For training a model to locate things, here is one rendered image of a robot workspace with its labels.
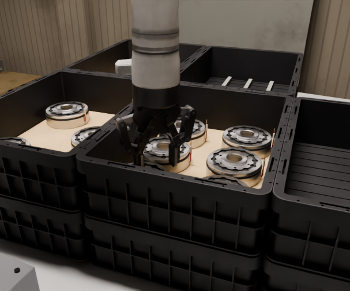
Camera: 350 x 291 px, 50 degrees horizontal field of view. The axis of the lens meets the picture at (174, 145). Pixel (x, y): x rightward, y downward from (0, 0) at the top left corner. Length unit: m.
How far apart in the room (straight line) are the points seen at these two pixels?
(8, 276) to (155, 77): 0.35
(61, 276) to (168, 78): 0.40
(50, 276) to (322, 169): 0.55
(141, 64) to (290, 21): 2.04
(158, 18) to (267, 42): 2.05
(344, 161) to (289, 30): 1.77
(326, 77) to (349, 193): 2.18
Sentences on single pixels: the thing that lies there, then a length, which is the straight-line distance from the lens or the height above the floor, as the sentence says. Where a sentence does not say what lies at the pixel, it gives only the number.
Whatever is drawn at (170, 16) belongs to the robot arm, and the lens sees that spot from 0.55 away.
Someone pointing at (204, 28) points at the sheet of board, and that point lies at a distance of 2.69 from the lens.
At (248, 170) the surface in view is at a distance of 0.70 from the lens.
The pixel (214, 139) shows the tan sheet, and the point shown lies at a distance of 0.86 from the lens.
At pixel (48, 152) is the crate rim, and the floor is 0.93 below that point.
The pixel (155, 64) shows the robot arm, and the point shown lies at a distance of 0.56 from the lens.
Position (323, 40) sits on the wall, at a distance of 2.83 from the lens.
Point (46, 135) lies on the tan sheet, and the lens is 0.92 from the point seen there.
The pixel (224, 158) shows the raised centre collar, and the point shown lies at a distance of 0.71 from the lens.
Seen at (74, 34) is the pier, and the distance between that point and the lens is 3.53.
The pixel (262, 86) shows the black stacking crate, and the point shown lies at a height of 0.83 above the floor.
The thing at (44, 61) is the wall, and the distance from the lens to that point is 4.03.
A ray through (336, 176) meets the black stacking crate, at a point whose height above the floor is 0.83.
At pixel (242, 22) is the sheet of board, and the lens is 2.61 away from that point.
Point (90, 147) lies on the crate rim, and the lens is 0.62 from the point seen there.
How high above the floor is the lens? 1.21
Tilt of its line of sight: 28 degrees down
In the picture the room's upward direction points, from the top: straight up
